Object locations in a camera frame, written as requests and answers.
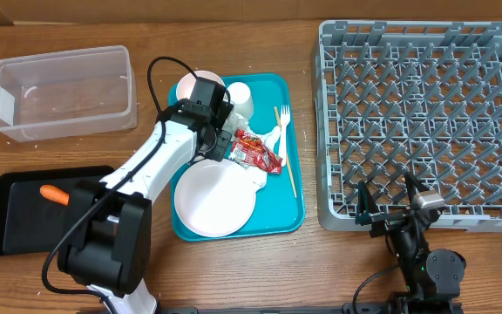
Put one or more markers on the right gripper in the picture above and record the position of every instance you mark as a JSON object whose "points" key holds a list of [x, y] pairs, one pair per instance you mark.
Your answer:
{"points": [[366, 212]]}

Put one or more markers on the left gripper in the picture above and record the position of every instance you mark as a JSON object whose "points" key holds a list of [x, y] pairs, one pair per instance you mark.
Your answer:
{"points": [[216, 150]]}

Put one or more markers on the pink bowl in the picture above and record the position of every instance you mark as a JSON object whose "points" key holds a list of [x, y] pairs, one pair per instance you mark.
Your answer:
{"points": [[186, 84]]}

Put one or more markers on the red snack wrapper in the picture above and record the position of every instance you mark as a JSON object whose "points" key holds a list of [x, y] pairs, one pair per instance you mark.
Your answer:
{"points": [[250, 150]]}

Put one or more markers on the orange carrot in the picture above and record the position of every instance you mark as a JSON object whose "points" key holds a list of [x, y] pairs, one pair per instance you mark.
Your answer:
{"points": [[55, 194]]}

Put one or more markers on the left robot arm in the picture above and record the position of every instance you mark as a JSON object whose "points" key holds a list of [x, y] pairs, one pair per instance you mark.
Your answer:
{"points": [[107, 225]]}

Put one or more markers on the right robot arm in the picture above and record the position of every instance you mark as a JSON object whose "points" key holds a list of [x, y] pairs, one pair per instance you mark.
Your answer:
{"points": [[432, 277]]}

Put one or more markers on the grey dishwasher rack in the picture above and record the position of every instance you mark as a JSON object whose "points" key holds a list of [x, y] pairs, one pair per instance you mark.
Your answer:
{"points": [[399, 97]]}

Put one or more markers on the white plastic cup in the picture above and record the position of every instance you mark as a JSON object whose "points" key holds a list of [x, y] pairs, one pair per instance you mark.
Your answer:
{"points": [[242, 99]]}

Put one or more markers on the white plastic fork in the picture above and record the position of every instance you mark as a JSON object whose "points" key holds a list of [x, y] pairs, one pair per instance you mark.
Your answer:
{"points": [[285, 118]]}

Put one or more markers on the crumpled white napkin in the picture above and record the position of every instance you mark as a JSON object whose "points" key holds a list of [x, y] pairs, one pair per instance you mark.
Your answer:
{"points": [[237, 121]]}

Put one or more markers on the white round plate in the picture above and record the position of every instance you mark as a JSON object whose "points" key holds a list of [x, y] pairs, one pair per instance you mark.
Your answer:
{"points": [[214, 198]]}

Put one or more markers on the wooden chopstick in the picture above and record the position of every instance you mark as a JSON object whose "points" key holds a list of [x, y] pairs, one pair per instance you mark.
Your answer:
{"points": [[288, 165]]}

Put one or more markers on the teal serving tray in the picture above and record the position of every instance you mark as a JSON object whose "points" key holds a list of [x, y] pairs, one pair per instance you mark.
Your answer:
{"points": [[279, 206]]}

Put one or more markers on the clear plastic bin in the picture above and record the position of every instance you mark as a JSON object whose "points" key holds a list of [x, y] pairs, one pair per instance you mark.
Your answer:
{"points": [[67, 93]]}

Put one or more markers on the black plastic tray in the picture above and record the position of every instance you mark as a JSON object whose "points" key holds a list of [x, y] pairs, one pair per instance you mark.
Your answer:
{"points": [[29, 223]]}

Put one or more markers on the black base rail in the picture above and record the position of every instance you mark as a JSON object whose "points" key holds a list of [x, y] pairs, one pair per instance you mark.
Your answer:
{"points": [[361, 308]]}

